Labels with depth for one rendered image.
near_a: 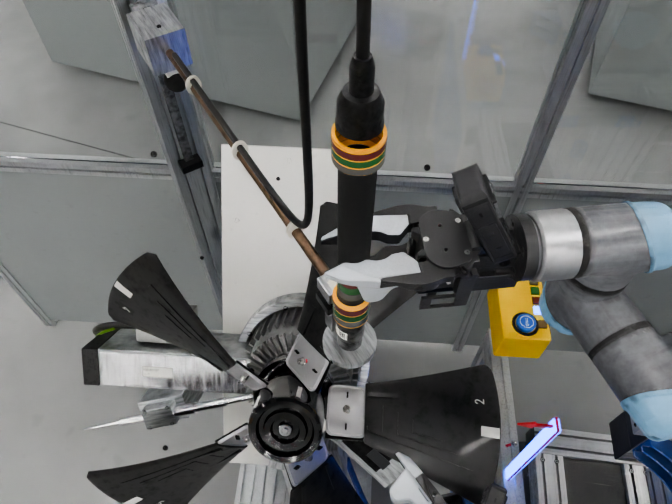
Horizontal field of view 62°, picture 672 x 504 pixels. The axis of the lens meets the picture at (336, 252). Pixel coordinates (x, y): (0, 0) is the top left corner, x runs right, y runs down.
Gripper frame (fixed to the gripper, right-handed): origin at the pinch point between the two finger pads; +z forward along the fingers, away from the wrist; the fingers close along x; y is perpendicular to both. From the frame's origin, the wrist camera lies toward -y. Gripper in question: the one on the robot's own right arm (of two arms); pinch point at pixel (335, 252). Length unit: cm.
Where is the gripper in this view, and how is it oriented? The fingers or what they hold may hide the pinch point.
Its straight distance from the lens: 55.6
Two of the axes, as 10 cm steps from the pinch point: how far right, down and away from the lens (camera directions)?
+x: -1.1, -8.1, 5.8
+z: -9.9, 0.9, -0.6
